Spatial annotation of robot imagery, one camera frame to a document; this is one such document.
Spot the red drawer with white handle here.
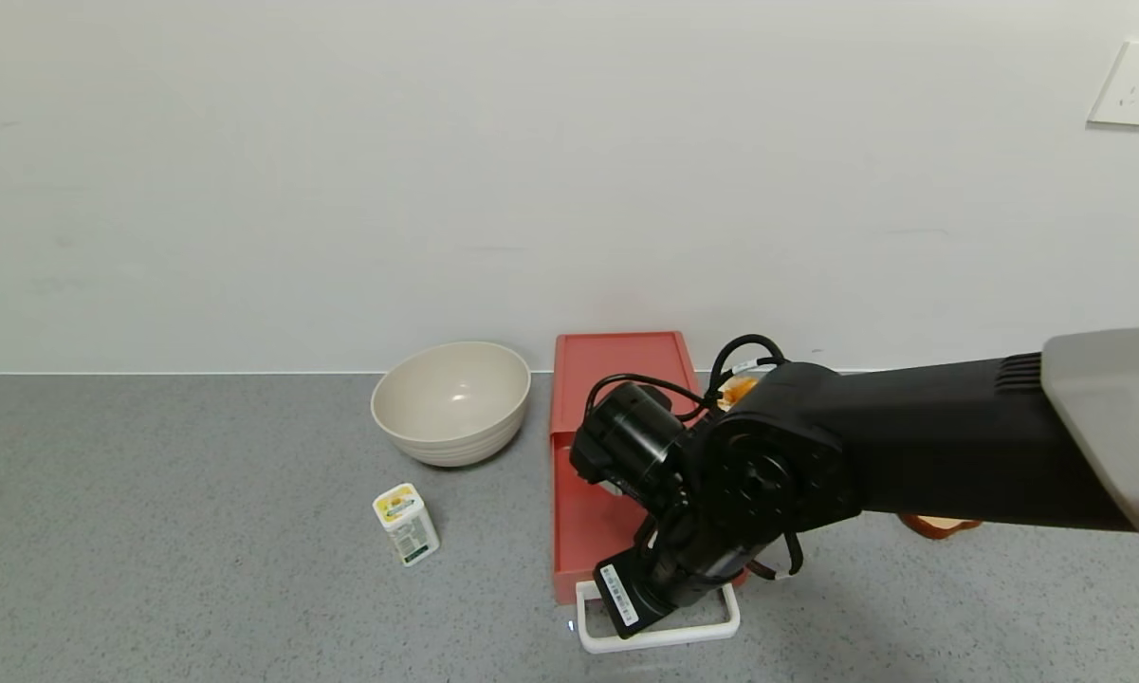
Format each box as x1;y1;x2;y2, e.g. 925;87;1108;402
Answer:
552;432;752;655

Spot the beige ribbed bowl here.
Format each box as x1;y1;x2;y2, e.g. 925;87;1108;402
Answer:
370;341;532;469

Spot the orange white bread bun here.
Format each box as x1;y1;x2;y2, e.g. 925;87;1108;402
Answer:
719;373;762;411

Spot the small white yellow bottle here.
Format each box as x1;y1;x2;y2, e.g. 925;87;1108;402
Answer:
372;483;440;567

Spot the toast bread slice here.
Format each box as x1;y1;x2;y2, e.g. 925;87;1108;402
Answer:
897;512;983;541

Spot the black camera cable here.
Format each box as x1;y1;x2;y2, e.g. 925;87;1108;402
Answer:
586;334;788;418

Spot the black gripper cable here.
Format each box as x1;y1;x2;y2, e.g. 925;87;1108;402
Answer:
744;529;806;581

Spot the white wall socket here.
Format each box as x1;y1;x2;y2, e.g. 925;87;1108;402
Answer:
1088;40;1139;127

